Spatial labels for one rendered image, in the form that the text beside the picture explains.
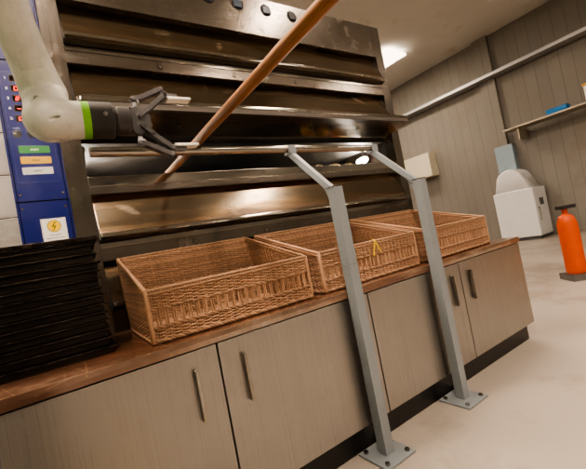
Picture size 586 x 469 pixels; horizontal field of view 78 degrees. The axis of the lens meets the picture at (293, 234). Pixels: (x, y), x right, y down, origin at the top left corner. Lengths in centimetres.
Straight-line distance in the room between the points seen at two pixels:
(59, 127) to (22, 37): 20
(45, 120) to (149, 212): 68
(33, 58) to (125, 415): 87
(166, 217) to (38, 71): 72
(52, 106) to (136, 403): 73
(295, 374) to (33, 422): 67
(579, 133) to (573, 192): 105
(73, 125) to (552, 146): 822
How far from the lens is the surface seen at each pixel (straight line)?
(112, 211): 159
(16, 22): 110
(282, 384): 120
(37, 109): 105
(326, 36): 248
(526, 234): 806
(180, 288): 109
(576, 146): 850
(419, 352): 162
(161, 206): 163
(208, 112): 165
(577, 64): 868
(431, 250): 163
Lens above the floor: 78
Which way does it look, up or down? 1 degrees up
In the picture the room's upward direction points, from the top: 11 degrees counter-clockwise
